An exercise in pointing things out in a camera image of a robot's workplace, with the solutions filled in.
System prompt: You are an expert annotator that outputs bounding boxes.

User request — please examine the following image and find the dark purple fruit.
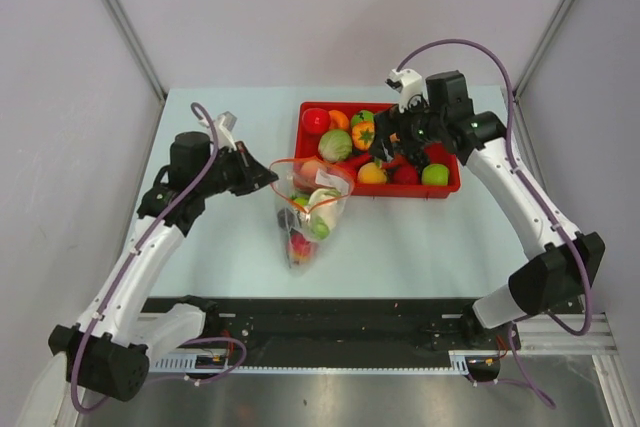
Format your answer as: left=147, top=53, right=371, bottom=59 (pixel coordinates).
left=276, top=208, right=297, bottom=231

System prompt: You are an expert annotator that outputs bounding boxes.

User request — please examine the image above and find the red apple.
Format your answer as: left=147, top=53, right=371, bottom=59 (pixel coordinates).
left=301, top=108, right=331, bottom=136
left=392, top=165, right=421, bottom=185

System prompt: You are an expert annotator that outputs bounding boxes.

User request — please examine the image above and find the orange fruit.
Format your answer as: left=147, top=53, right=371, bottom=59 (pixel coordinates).
left=328, top=110, right=351, bottom=132

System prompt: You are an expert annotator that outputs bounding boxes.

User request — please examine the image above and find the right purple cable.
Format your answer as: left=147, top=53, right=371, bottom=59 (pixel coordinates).
left=394, top=39, right=596, bottom=408

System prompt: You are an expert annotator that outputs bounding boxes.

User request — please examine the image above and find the white cauliflower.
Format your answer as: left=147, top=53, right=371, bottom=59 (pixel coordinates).
left=301, top=188, right=343, bottom=241

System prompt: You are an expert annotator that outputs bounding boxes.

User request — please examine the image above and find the green apple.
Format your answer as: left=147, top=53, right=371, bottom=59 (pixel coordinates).
left=421, top=164, right=450, bottom=186
left=293, top=196, right=309, bottom=210

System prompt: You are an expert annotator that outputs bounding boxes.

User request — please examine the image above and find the green bell pepper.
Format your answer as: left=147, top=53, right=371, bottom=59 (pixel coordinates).
left=350, top=109, right=374, bottom=127

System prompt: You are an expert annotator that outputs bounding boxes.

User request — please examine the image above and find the red plastic tray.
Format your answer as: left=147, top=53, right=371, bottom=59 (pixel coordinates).
left=294, top=101, right=461, bottom=199

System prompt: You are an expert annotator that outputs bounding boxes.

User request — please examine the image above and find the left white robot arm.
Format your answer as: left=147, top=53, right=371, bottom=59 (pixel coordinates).
left=48, top=131, right=278, bottom=402

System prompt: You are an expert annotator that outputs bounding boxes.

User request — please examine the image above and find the black grape bunch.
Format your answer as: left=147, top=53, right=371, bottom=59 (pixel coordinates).
left=404, top=147, right=431, bottom=172

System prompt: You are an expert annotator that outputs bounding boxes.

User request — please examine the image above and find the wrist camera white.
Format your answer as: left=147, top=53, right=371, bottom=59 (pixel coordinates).
left=386, top=69, right=427, bottom=113
left=212, top=111, right=237, bottom=150

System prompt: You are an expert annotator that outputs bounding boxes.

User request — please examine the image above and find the red apple top left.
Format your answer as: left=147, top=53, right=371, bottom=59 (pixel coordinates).
left=301, top=108, right=331, bottom=136

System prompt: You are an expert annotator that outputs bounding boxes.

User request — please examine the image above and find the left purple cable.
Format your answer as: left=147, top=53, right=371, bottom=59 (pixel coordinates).
left=69, top=102, right=224, bottom=413

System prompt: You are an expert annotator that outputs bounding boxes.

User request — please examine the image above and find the purple cable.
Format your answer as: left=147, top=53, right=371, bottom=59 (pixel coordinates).
left=394, top=39, right=596, bottom=408
left=69, top=102, right=224, bottom=413

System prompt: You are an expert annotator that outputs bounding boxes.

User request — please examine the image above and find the red chili pepper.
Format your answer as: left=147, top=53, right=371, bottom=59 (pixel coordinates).
left=338, top=153, right=407, bottom=170

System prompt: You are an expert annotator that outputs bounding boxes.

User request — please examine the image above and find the green cabbage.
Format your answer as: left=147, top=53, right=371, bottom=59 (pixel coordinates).
left=317, top=129, right=352, bottom=163

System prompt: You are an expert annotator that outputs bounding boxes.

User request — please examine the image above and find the orange bell pepper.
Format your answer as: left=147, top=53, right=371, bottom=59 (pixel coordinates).
left=351, top=121, right=375, bottom=151

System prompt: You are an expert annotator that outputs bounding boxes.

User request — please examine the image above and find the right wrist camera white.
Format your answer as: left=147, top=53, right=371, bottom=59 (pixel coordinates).
left=386, top=69, right=427, bottom=113

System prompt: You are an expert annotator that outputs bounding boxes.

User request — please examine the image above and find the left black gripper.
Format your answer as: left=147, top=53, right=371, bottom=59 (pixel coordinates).
left=196, top=141, right=277, bottom=198

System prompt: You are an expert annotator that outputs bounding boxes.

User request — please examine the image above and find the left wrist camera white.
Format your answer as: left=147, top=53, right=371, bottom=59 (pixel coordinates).
left=212, top=111, right=237, bottom=150

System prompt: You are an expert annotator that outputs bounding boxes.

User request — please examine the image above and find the peach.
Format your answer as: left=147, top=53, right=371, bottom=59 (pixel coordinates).
left=293, top=159, right=326, bottom=191

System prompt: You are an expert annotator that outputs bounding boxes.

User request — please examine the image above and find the red apple bottom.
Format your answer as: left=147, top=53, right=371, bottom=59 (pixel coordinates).
left=392, top=165, right=421, bottom=185

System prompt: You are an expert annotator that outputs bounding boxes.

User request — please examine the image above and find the clear zip top bag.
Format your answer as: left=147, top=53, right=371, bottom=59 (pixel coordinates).
left=270, top=157, right=355, bottom=275

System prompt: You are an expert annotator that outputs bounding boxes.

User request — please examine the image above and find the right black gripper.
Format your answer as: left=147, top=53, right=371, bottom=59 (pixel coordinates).
left=368, top=92, right=446, bottom=164

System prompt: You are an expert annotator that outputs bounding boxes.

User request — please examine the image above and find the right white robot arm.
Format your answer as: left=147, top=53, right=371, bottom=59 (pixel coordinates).
left=369, top=69, right=605, bottom=348

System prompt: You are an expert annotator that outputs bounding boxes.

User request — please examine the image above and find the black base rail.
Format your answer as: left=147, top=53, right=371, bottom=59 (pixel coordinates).
left=144, top=296, right=521, bottom=371

